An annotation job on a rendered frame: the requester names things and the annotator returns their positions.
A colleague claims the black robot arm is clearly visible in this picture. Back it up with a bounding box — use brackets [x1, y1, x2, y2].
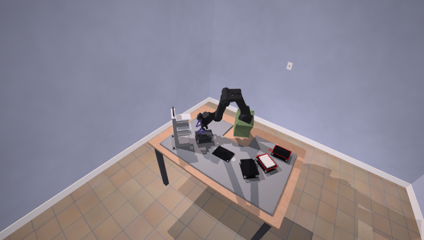
[196, 87, 253, 125]

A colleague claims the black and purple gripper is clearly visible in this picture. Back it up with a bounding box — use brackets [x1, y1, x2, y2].
[196, 120, 210, 134]

